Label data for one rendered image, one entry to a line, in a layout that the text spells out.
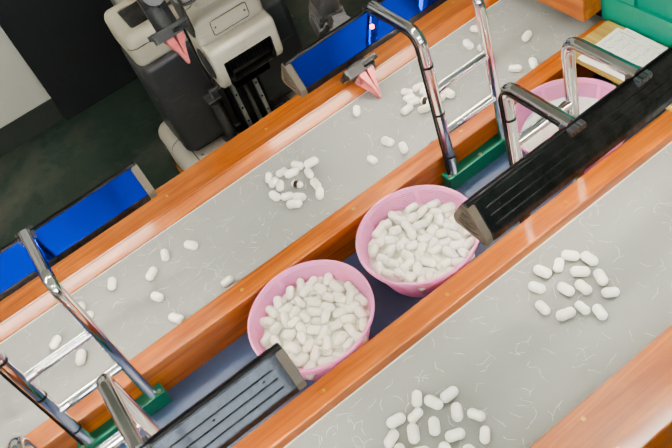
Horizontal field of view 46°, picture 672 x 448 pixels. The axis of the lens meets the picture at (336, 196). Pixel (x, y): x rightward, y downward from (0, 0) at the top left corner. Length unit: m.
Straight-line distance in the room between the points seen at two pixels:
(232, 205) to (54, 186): 1.76
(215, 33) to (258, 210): 0.67
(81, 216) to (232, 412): 0.57
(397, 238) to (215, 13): 0.94
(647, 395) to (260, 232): 0.90
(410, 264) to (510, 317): 0.24
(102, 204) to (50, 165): 2.16
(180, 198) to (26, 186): 1.78
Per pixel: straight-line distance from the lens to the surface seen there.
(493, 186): 1.26
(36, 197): 3.61
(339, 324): 1.62
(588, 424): 1.42
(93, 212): 1.58
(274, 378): 1.18
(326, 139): 1.99
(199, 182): 2.00
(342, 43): 1.67
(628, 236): 1.66
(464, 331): 1.55
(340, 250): 1.78
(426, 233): 1.71
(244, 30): 2.37
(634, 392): 1.44
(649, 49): 1.99
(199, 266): 1.85
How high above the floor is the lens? 2.04
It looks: 45 degrees down
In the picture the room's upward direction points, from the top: 23 degrees counter-clockwise
